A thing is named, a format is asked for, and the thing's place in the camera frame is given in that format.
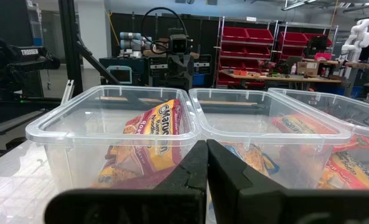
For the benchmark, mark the dark red Maruchan noodle packet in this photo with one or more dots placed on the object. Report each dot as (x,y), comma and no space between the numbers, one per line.
(147,180)
(119,168)
(162,130)

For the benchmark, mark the cardboard box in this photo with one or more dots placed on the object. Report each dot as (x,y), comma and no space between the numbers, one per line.
(307,68)

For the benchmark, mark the blue Maruchan noodle packet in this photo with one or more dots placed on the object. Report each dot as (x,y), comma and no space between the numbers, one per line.
(252,157)

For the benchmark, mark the teal-framed tablet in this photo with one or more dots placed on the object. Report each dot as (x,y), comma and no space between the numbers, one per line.
(120,74)

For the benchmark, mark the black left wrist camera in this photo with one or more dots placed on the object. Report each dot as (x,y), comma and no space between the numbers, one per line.
(179,43)

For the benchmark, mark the clear plastic bin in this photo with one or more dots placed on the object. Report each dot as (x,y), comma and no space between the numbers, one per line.
(78,118)
(343,105)
(234,124)

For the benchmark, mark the wooden workbench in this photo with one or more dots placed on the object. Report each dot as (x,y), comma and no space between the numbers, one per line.
(280,78)

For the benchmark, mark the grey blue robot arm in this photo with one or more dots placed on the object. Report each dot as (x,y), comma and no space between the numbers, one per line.
(134,43)

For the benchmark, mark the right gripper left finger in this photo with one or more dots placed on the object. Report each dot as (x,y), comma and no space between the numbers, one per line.
(134,205)

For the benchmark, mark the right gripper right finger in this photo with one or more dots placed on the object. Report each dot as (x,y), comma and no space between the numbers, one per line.
(265,205)

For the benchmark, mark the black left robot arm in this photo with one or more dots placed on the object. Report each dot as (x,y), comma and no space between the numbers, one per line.
(16,62)

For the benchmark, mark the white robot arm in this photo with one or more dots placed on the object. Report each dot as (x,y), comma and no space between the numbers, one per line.
(356,37)

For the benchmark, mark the orange Maruchan noodle packet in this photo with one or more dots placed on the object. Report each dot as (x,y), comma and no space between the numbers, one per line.
(349,171)
(302,124)

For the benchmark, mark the black aluminium table frame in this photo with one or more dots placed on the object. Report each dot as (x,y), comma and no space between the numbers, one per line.
(67,46)

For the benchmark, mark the red storage bin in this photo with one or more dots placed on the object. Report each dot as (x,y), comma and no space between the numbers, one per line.
(234,33)
(232,63)
(234,50)
(260,51)
(259,35)
(293,38)

